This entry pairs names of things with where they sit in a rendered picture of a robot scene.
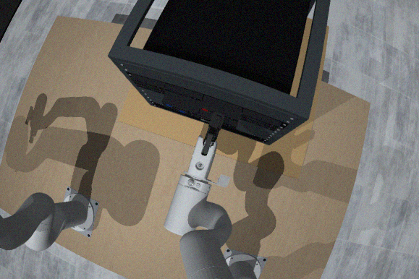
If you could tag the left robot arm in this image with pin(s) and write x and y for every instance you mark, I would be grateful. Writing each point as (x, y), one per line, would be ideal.
(26, 223)

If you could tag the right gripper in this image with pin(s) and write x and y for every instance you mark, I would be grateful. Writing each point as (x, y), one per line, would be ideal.
(205, 150)

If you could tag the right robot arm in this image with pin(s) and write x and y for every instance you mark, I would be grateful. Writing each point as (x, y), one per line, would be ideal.
(200, 249)

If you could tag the tan flat board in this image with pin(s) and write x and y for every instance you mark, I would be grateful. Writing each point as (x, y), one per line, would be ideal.
(284, 156)

